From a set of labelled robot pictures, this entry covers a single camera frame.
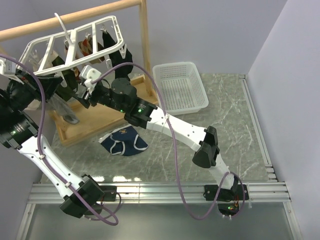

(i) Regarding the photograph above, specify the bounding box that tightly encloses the navy blue white-trimmed underwear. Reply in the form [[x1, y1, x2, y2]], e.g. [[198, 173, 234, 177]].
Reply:
[[98, 124, 149, 157]]

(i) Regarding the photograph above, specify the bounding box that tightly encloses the black hanging underwear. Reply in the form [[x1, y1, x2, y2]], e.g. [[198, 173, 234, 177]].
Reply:
[[101, 30, 133, 81]]

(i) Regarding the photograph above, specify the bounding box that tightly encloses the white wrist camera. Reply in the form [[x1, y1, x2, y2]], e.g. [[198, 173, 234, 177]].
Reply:
[[79, 65, 102, 95], [0, 57, 16, 77]]

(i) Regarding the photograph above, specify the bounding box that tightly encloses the aluminium mounting rail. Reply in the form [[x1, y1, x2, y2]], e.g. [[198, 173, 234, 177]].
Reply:
[[27, 182, 291, 204]]

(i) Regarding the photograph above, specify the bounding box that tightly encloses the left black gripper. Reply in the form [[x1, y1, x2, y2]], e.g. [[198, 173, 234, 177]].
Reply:
[[2, 68, 63, 114]]

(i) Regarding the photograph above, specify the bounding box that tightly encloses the grey hanging underwear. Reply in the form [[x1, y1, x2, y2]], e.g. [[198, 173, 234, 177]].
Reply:
[[47, 94, 80, 125]]

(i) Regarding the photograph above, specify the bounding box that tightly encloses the orange patterned hanging sock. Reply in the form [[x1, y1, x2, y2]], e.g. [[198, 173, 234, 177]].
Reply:
[[78, 38, 105, 64]]

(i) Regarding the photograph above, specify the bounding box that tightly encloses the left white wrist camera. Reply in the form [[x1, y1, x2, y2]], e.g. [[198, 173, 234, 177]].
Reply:
[[0, 57, 16, 77]]

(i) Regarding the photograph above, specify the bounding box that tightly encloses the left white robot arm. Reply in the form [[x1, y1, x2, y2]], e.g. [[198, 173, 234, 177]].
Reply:
[[0, 70, 119, 226]]

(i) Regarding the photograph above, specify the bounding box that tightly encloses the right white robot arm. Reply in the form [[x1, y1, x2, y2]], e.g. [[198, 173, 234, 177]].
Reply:
[[78, 77, 246, 202]]

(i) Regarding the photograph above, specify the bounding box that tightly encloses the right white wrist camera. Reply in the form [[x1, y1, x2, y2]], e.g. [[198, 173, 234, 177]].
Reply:
[[79, 65, 102, 95]]

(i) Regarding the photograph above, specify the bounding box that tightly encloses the right aluminium side rail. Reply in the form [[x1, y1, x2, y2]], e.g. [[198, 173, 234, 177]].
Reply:
[[239, 74, 278, 182]]

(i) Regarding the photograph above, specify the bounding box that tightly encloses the white plastic basket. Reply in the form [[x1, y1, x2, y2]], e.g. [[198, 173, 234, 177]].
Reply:
[[152, 61, 209, 116]]

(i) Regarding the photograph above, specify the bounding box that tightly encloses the striped hanging sock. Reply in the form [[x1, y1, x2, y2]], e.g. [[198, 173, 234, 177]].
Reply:
[[63, 41, 81, 76]]

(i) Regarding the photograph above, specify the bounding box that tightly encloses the white plastic clip hanger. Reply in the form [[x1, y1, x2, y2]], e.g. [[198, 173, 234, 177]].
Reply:
[[19, 13, 127, 76]]

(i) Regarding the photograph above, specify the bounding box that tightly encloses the wooden clothes rack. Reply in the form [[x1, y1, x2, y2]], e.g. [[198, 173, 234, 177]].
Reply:
[[0, 0, 161, 148]]

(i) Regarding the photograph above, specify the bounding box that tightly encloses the olive green hanging underwear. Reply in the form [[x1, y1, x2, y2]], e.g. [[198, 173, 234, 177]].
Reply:
[[56, 69, 78, 102]]

